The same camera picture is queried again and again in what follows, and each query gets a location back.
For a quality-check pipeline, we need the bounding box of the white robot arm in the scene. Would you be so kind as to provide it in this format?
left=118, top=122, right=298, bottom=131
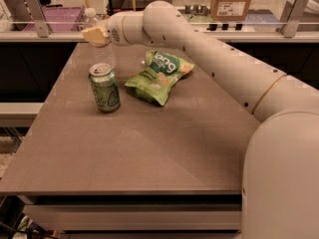
left=83, top=1, right=319, bottom=239

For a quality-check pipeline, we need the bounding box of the green soda can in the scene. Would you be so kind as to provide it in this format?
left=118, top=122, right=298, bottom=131
left=89, top=63, right=121, bottom=113

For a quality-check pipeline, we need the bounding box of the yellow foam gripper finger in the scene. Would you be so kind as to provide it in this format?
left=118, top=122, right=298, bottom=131
left=82, top=26, right=110, bottom=45

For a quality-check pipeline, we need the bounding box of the clear plastic water bottle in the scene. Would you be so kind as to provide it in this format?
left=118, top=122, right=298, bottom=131
left=82, top=8, right=116, bottom=68

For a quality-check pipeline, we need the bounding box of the left metal railing bracket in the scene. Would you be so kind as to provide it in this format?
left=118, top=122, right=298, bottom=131
left=25, top=0, right=51, bottom=38

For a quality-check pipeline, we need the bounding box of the cardboard box with label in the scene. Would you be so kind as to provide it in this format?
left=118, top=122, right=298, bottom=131
left=210, top=0, right=251, bottom=21

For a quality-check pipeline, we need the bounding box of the green snack chip bag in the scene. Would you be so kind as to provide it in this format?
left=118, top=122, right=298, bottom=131
left=125, top=51, right=195, bottom=106

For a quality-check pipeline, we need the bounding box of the right metal railing bracket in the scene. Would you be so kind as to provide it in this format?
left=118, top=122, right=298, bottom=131
left=279, top=0, right=314, bottom=38

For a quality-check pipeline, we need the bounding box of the purple plastic crate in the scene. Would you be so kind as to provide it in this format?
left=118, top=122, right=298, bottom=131
left=36, top=6, right=85, bottom=32

